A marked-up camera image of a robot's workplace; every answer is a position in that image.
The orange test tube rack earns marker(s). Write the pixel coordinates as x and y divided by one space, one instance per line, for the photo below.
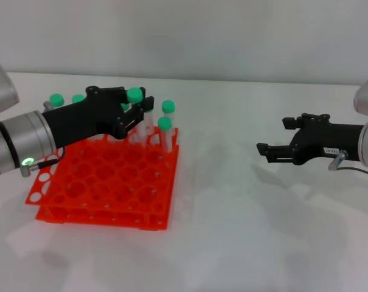
110 188

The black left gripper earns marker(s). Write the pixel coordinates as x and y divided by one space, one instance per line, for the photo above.
86 118

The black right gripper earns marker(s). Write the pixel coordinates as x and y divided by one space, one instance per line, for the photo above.
323 140

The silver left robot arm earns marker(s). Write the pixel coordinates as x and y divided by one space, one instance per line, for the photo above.
16 134

